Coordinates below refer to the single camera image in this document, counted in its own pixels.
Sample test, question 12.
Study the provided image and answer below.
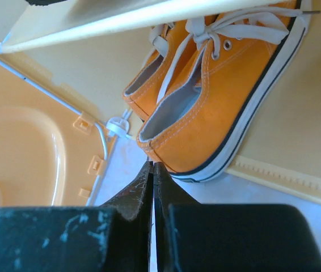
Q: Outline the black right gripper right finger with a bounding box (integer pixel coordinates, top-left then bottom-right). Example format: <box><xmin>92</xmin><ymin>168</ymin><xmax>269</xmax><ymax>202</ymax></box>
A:
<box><xmin>153</xmin><ymin>163</ymin><xmax>321</xmax><ymax>271</ymax></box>

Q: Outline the yellow shoe cabinet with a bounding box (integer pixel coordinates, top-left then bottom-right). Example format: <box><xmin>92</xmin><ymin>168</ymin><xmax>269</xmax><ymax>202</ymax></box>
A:
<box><xmin>0</xmin><ymin>1</ymin><xmax>321</xmax><ymax>204</ymax></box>

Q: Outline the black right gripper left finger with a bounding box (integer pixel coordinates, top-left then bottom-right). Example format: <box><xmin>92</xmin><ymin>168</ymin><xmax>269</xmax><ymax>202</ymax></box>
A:
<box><xmin>0</xmin><ymin>162</ymin><xmax>153</xmax><ymax>271</ymax></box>

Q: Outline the orange sneaker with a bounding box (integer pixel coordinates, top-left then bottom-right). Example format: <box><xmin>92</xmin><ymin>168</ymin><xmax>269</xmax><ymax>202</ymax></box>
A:
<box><xmin>137</xmin><ymin>1</ymin><xmax>315</xmax><ymax>182</ymax></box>
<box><xmin>123</xmin><ymin>20</ymin><xmax>188</xmax><ymax>121</ymax></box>

